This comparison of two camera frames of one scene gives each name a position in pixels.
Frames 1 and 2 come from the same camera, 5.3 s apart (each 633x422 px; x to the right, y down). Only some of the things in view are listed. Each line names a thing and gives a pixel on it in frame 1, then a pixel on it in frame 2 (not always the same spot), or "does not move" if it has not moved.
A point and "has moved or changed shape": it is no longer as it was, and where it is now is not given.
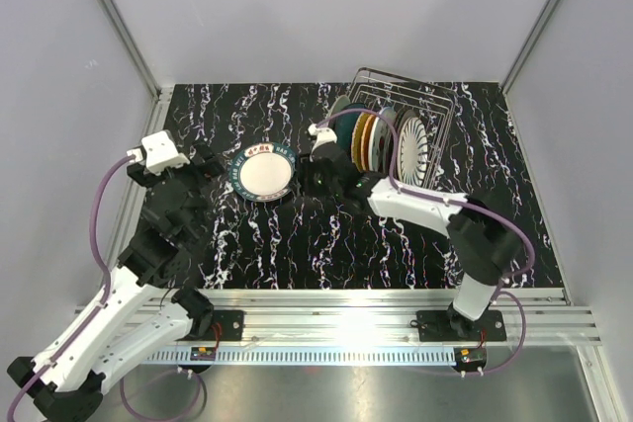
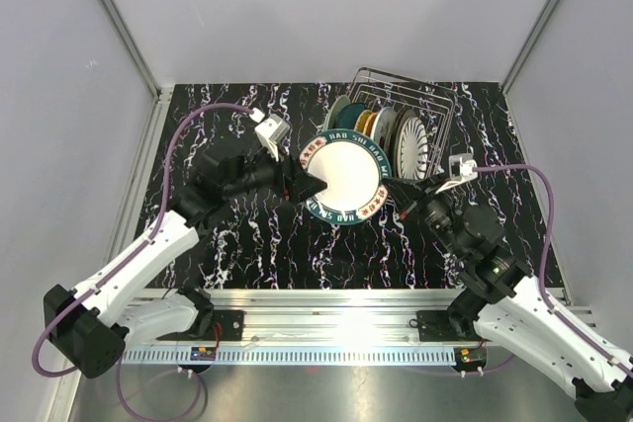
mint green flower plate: [341, 102] does not move
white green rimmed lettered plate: [263, 171] has moved or changed shape
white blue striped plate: [412, 151] does not move
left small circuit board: [203, 354] does not move
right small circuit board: [469, 356] does not move
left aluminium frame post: [160, 95] does not move
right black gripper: [307, 167] -> [407, 196]
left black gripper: [206, 171] -> [294, 183]
